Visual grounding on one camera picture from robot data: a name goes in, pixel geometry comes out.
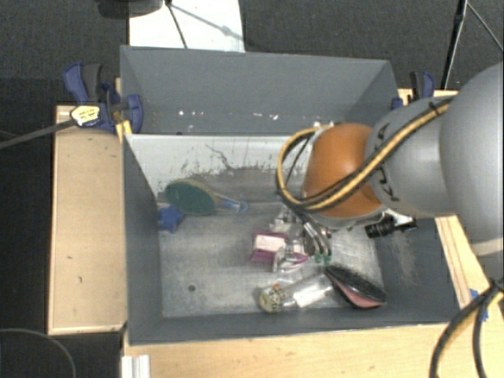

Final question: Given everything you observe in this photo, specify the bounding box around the purple and white box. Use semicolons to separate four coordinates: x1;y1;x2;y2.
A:
249;230;287;265

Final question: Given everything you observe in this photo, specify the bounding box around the black cylinder on white bracket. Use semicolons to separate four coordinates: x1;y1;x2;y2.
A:
364;209;418;239

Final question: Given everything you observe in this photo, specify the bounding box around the black and pink brush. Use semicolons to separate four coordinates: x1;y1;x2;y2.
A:
324;265;387;310

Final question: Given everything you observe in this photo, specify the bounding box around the green round scrubber, clear handle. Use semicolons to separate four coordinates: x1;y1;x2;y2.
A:
164;178;250;217

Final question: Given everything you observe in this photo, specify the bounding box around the clear plastic bottle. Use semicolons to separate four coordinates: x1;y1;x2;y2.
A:
258;273;336;313

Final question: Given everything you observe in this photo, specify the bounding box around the grey metal bin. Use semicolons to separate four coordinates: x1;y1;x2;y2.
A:
119;45;461;346

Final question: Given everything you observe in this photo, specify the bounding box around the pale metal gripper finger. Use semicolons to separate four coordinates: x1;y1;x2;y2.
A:
272;210;302;232
272;239;309;273

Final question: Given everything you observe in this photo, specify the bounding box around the pale wood board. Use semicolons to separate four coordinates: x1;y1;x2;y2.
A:
46;104;129;336

